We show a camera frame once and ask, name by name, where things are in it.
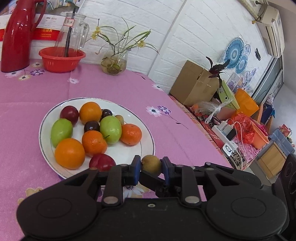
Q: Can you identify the glass vase with flowering plant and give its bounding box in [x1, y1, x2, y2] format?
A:
[85, 17, 160, 76]

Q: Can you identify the white plate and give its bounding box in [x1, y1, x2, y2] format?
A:
[39, 97, 155, 179]

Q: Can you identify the blue box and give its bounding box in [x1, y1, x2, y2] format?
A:
[269, 128, 296, 153]

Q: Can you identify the clear plastic bag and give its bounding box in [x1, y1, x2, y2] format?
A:
[191, 101, 232, 123]

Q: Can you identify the green jujube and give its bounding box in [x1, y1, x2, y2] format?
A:
[51, 118, 73, 148]
[100, 115, 122, 144]

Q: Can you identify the white power strip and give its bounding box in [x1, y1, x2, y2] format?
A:
[211, 118, 242, 160]

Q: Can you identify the large smooth orange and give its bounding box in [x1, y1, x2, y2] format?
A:
[55, 138, 86, 169]
[79, 102, 102, 125]

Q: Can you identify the red plum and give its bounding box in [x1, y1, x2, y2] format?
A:
[60, 105, 79, 127]
[89, 153, 116, 172]

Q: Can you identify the medium blue paper fan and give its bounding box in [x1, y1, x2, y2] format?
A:
[236, 54, 248, 75]

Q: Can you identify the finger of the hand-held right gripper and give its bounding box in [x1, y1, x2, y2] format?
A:
[139, 172, 183, 198]

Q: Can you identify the glass pitcher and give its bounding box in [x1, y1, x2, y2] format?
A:
[54, 13, 90, 50]

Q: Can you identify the dark purple plum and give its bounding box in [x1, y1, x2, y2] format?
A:
[101, 109, 113, 121]
[84, 121, 100, 133]

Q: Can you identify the green box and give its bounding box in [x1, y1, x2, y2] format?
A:
[217, 80, 240, 110]

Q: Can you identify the red thermos jug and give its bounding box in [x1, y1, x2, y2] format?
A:
[1, 0, 48, 73]

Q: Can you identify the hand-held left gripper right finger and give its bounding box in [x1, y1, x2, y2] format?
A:
[162, 156, 240, 207]

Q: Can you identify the bedding wall poster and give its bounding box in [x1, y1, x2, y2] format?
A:
[0, 14, 11, 42]
[35, 0, 85, 41]

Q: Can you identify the red plastic basin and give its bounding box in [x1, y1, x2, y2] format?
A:
[38, 47, 86, 73]

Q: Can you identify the pink floral tablecloth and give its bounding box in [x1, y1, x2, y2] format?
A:
[0, 58, 232, 209]

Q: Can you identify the white wall conduit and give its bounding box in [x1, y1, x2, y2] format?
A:
[147, 0, 189, 75]

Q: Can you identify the white air conditioner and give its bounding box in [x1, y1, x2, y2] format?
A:
[255, 0, 285, 58]

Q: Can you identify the large blue paper fan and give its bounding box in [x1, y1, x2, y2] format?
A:
[224, 37, 244, 69]

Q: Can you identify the wooden cabinet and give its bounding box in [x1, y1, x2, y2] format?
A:
[257, 139, 295, 180]

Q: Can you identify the purple leaf plant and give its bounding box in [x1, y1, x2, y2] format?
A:
[206, 56, 230, 88]

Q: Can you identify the pink box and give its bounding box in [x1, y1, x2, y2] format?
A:
[211, 97, 236, 121]

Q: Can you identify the red plastic bag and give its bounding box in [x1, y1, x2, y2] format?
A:
[231, 113, 256, 144]

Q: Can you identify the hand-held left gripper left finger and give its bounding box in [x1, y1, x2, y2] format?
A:
[63, 155, 141, 207]

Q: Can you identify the orange tangerine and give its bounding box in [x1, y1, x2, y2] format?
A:
[120, 123, 142, 146]
[82, 130, 108, 157]

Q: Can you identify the orange plastic bin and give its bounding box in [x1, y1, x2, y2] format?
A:
[235, 88, 259, 117]

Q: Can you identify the cardboard box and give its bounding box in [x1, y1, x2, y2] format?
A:
[169, 60, 220, 107]

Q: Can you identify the red patterned cloth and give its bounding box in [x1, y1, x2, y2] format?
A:
[169, 94, 255, 169]

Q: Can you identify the black stirring stick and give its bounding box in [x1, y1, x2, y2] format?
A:
[65, 8, 76, 57]

